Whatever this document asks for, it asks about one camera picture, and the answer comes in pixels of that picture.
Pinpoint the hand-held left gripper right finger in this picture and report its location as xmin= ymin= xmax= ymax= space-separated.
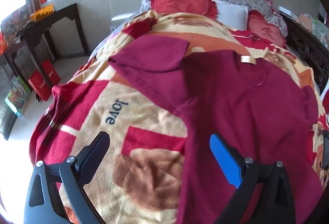
xmin=209 ymin=134 xmax=296 ymax=224

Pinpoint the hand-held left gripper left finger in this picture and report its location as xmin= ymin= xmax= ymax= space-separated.
xmin=24 ymin=132 xmax=111 ymax=224

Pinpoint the maroon shirt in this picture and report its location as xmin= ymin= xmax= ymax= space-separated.
xmin=108 ymin=35 xmax=325 ymax=224

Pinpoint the printed fleece blanket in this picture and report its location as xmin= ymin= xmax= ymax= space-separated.
xmin=28 ymin=10 xmax=329 ymax=224

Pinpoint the red box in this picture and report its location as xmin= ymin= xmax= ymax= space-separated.
xmin=28 ymin=71 xmax=52 ymax=102
xmin=41 ymin=59 xmax=61 ymax=86

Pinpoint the green printed box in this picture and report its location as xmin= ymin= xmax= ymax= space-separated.
xmin=5 ymin=76 xmax=31 ymax=117

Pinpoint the dark glass cabinet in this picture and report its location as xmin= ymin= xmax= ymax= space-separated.
xmin=0 ymin=55 xmax=29 ymax=141

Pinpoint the red heart cushion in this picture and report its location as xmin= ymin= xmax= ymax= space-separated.
xmin=248 ymin=10 xmax=287 ymax=47
xmin=150 ymin=0 xmax=219 ymax=19

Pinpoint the dark carved wooden headboard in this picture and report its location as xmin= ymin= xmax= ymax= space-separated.
xmin=279 ymin=12 xmax=329 ymax=93

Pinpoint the dark wooden table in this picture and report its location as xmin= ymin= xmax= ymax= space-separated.
xmin=1 ymin=3 xmax=89 ymax=86

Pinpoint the white pillow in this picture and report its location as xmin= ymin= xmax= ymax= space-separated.
xmin=214 ymin=0 xmax=249 ymax=31

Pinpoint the yellow box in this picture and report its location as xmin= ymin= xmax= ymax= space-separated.
xmin=29 ymin=4 xmax=56 ymax=20

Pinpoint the orange cardboard box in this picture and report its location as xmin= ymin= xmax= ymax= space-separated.
xmin=299 ymin=15 xmax=313 ymax=31

